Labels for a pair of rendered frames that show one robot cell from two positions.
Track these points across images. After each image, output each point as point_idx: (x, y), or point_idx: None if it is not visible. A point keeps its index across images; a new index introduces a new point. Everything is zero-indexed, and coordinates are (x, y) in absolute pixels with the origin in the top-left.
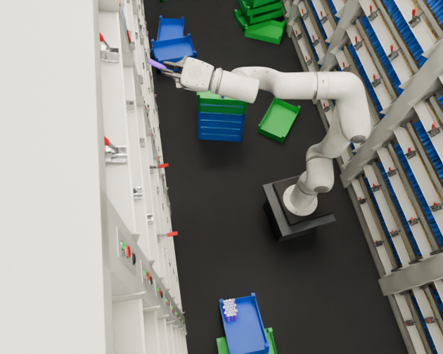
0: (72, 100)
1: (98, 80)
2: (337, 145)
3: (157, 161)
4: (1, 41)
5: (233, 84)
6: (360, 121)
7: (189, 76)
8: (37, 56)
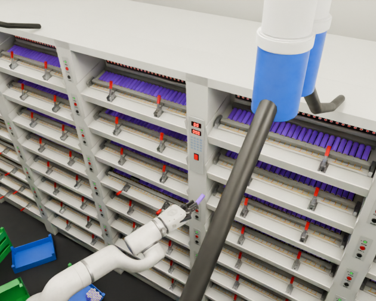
0: (94, 45)
1: (98, 54)
2: None
3: (192, 254)
4: (131, 43)
5: (142, 226)
6: (34, 295)
7: (172, 208)
8: (116, 45)
